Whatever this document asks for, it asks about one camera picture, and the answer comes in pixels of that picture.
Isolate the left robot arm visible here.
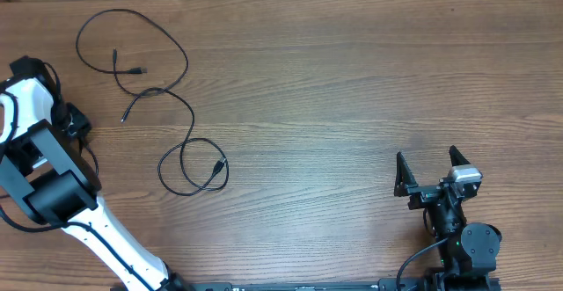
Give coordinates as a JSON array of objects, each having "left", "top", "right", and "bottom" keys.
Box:
[{"left": 1, "top": 56, "right": 190, "bottom": 290}]

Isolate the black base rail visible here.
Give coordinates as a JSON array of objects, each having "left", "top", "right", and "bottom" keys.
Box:
[{"left": 156, "top": 278, "right": 502, "bottom": 291}]

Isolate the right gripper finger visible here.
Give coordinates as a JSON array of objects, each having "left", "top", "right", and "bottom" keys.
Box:
[
  {"left": 394, "top": 151, "right": 418, "bottom": 197},
  {"left": 449, "top": 145, "right": 470, "bottom": 166}
]

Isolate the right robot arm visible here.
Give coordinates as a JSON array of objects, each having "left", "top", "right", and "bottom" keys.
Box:
[{"left": 394, "top": 145, "right": 502, "bottom": 290}]

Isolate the long black usb cable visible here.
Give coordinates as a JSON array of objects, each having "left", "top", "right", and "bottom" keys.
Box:
[{"left": 74, "top": 8, "right": 190, "bottom": 124}]

